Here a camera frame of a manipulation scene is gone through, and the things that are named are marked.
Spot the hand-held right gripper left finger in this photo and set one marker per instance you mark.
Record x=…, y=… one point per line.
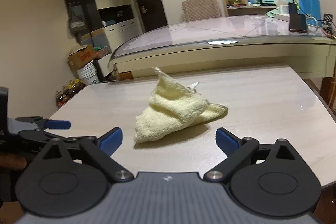
x=111, y=140

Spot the wooden side table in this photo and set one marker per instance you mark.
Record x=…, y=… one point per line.
x=249, y=10

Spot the red print cardboard box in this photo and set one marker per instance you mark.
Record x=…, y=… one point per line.
x=81, y=56

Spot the person's left hand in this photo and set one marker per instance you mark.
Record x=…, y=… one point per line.
x=13, y=161

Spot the green cloth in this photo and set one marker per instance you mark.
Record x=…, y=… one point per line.
x=273, y=12

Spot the dark flat phone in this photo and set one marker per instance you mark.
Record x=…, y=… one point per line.
x=298, y=23

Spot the glass top table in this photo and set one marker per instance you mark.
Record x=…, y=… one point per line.
x=223, y=29

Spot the grey hanging bag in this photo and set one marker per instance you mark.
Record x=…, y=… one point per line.
x=77, y=26

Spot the white plastic bucket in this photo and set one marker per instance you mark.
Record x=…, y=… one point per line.
x=88, y=74

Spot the group of brown bottles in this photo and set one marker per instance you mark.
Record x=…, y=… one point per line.
x=69, y=91

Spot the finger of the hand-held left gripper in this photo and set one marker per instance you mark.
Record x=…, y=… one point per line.
x=59, y=124
x=34, y=136

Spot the pale yellow towel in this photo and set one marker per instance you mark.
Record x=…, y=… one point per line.
x=173, y=111

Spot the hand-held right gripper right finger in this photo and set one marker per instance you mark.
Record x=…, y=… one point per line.
x=225, y=141

